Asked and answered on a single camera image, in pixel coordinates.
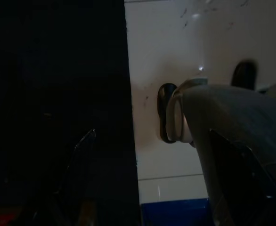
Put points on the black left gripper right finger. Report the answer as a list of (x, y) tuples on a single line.
[(241, 179)]

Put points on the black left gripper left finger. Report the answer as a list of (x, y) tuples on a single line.
[(74, 169)]

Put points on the blue box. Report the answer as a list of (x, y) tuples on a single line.
[(173, 212)]

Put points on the black floor mat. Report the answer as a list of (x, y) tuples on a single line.
[(58, 70)]

